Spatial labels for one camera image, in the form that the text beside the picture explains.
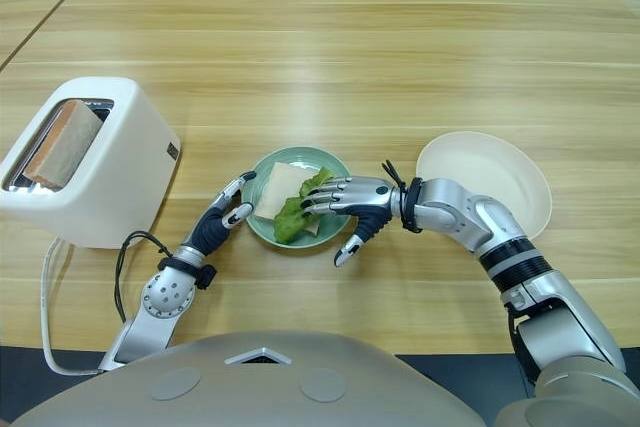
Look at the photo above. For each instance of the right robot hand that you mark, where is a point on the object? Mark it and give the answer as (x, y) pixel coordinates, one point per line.
(360, 197)

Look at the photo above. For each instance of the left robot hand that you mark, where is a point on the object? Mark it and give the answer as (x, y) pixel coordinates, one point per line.
(211, 230)

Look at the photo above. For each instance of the green plate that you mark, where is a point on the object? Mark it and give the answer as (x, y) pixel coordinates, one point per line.
(320, 234)

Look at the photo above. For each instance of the green lettuce leaf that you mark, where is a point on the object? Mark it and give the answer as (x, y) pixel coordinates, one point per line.
(290, 219)

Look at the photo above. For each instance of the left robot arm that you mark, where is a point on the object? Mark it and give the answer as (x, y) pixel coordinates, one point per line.
(155, 304)

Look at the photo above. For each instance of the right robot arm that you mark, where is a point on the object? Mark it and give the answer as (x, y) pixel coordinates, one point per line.
(525, 277)

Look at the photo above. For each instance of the bread slice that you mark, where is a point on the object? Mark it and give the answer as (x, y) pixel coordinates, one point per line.
(280, 194)
(65, 147)

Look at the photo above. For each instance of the cream toaster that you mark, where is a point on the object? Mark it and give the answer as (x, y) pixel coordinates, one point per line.
(120, 172)

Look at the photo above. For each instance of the cream plate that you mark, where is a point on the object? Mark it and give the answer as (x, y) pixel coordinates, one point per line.
(492, 174)

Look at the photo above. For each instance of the robot body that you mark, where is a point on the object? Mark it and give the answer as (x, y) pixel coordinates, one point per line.
(240, 382)

